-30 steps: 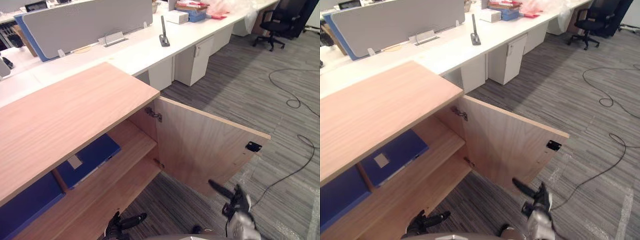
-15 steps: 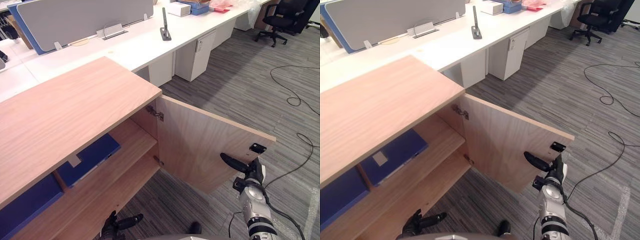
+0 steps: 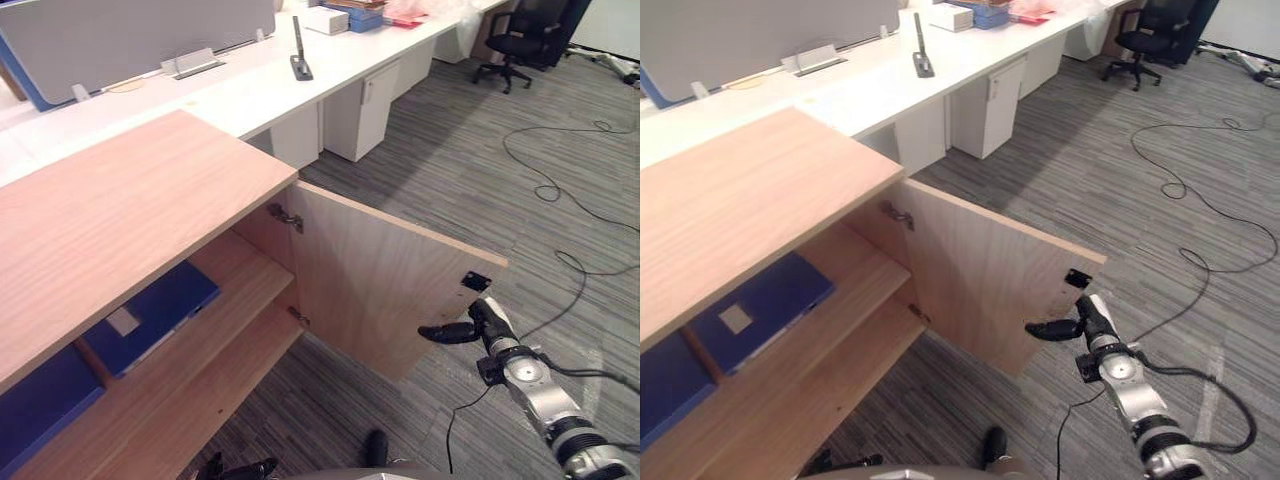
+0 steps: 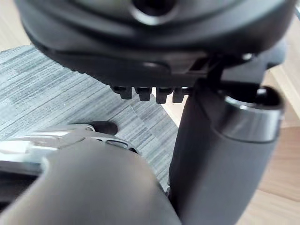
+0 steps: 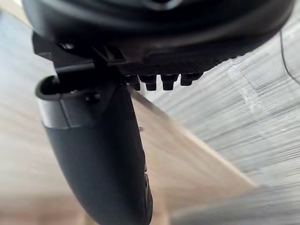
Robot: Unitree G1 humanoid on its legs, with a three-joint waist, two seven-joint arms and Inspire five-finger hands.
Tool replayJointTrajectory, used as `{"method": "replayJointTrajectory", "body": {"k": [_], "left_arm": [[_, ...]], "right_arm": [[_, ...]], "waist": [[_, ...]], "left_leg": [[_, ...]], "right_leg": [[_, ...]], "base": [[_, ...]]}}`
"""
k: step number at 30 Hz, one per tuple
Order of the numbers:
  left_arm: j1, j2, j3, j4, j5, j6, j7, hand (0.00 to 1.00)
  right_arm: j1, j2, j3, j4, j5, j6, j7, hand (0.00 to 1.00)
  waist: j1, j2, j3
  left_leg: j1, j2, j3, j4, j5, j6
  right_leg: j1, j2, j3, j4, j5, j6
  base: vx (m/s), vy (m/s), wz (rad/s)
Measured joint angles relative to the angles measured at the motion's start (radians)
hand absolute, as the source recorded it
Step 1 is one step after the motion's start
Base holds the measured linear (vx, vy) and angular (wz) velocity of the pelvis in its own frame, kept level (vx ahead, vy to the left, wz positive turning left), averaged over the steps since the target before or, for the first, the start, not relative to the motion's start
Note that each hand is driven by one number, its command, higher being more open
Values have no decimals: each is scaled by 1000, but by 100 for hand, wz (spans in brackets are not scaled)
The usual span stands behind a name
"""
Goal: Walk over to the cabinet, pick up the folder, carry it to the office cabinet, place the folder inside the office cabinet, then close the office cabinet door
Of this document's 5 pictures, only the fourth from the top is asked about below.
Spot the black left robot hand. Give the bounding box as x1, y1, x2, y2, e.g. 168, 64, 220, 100
14, 0, 300, 225

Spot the dark robot foot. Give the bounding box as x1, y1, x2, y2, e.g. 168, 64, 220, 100
92, 120, 118, 137

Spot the grey striped carpet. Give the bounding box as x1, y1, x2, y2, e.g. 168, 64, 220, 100
0, 45, 181, 195

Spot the silver robot leg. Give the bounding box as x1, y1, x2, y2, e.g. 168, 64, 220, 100
0, 123, 182, 225

